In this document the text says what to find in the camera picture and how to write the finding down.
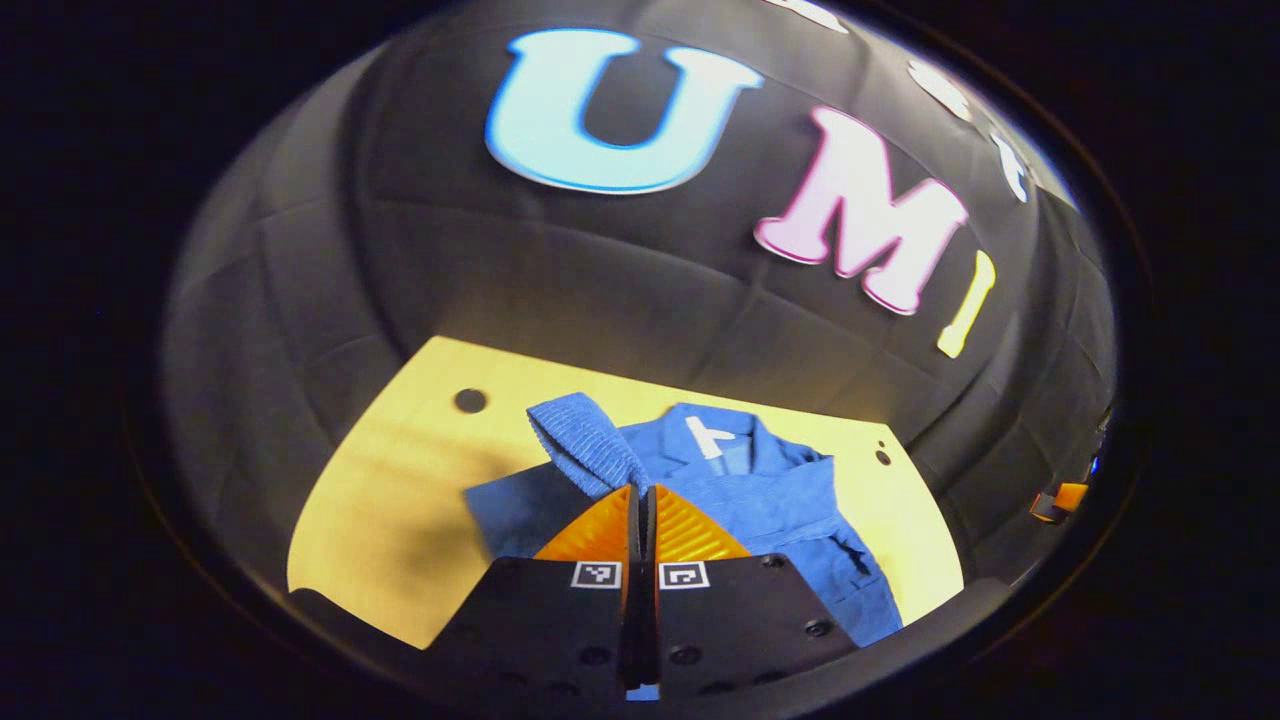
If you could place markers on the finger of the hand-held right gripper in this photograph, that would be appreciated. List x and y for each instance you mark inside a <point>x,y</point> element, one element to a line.
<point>1062,500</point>

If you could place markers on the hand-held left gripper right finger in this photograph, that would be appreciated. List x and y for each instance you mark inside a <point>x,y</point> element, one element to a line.
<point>740,620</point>

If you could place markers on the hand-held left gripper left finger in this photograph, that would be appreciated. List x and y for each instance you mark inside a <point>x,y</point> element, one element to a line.
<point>550,620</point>

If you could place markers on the blue button-up jacket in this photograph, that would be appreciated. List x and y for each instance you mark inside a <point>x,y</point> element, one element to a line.
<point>760,500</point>

